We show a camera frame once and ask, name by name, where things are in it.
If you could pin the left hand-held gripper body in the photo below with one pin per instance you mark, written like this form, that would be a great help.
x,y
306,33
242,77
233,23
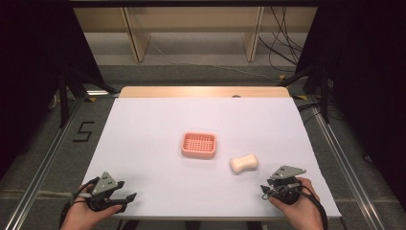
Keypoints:
x,y
103,185

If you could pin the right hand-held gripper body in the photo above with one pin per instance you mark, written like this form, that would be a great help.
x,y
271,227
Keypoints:
x,y
286,183

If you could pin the cream soap bar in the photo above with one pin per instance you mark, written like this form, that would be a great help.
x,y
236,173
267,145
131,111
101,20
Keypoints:
x,y
243,163

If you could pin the pink soap dish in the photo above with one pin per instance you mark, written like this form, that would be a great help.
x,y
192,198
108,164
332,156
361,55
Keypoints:
x,y
198,145

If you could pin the person's right hand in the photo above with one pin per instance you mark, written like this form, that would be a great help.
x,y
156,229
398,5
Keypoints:
x,y
301,212

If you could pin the person's left hand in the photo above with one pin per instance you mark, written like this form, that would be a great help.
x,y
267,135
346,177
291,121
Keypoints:
x,y
83,215

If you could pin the white table sheet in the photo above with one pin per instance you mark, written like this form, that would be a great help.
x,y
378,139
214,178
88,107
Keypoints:
x,y
191,182

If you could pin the black metal stand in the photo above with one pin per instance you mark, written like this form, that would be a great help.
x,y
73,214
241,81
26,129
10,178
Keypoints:
x,y
324,92
63,96

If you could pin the black curtain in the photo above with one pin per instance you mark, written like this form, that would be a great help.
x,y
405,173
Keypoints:
x,y
367,80
32,80

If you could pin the aluminium floor rail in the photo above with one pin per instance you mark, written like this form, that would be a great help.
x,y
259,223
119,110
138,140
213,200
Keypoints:
x,y
348,169
41,166

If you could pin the wooden shelf frame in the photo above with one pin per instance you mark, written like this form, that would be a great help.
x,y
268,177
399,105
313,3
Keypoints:
x,y
137,38

